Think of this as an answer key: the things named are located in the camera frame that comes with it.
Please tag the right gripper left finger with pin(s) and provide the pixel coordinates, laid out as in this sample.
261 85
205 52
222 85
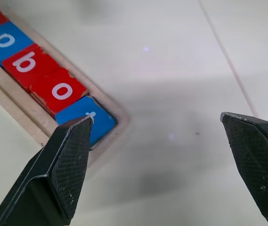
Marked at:
60 179

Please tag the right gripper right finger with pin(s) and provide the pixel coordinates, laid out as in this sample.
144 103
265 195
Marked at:
256 160

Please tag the blue letter tile t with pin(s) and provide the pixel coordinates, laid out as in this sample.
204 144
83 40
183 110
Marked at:
104 127

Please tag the red letter tile o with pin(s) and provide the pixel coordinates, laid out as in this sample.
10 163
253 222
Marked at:
60 94

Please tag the red letter tile b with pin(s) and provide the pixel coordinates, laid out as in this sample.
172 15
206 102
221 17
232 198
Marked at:
30 68

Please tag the wooden letter tray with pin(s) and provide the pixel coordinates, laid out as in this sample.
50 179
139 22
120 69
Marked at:
18 110

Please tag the blue letter tile o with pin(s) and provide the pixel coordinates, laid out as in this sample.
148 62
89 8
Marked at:
9 44

